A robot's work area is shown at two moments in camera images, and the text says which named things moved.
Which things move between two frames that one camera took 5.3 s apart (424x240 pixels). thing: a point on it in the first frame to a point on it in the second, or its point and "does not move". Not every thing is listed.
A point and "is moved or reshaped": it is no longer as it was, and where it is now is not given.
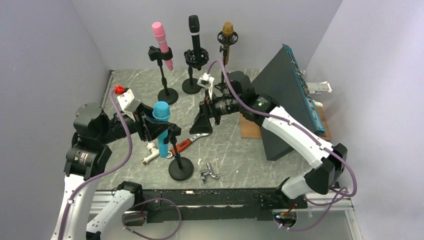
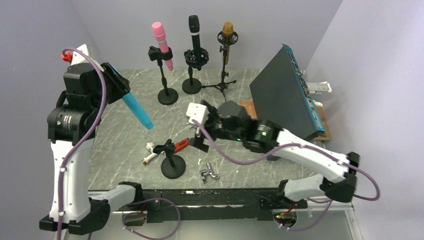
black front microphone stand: [180, 168] to [174, 166]
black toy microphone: [194, 26] does not move
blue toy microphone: [162, 112] is moved or reshaped
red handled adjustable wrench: [184, 145] does not move
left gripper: [152, 130] to [121, 85]
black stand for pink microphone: [167, 95] does not move
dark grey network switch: [282, 81] does not move
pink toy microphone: [158, 31] does not move
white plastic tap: [152, 147] does not move
